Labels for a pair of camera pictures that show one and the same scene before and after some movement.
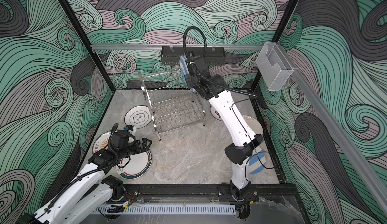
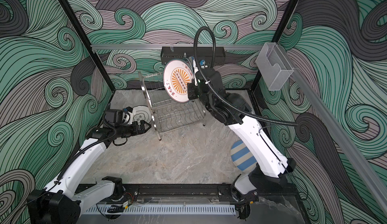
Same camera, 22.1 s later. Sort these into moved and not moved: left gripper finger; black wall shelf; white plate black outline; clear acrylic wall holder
Moved: left gripper finger
Not moved: clear acrylic wall holder; white plate black outline; black wall shelf
